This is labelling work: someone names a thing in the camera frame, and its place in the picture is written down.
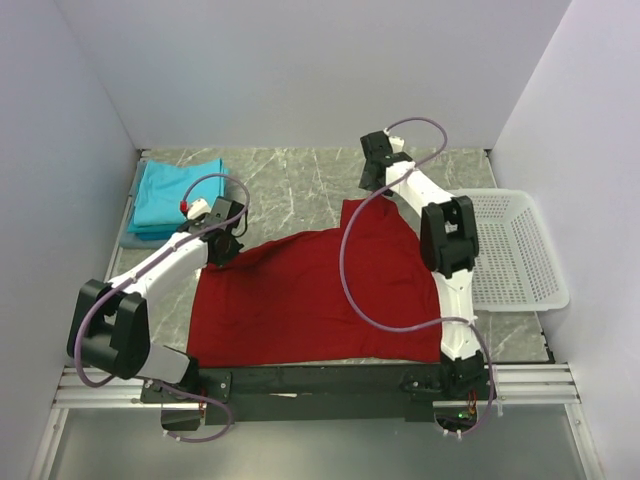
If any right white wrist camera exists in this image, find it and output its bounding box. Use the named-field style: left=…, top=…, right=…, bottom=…
left=383, top=129, right=405, bottom=153

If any light blue folded t shirt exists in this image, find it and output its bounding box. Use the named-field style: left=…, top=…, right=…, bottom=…
left=132, top=158, right=228, bottom=232

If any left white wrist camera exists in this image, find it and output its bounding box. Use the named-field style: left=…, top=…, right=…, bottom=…
left=179, top=198, right=212, bottom=220

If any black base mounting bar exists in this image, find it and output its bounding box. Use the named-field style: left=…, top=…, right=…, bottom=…
left=139, top=364, right=501, bottom=427

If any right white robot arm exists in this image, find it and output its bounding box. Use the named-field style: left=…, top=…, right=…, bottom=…
left=359, top=130, right=487, bottom=399

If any aluminium frame rail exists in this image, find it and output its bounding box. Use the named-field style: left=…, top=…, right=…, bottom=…
left=54, top=149, right=580, bottom=408

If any red t shirt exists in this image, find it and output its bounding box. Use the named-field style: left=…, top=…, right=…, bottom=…
left=187, top=198, right=441, bottom=368

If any white plastic perforated basket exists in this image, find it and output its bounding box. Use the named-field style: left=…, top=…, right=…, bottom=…
left=452, top=188, right=570, bottom=312

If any teal folded t shirt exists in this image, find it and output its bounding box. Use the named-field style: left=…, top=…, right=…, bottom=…
left=126, top=222, right=179, bottom=242

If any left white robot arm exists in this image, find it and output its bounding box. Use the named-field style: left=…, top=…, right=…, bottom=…
left=66, top=197, right=247, bottom=402

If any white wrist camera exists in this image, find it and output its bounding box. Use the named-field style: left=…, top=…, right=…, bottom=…
left=383, top=129, right=405, bottom=153
left=179, top=198, right=212, bottom=220

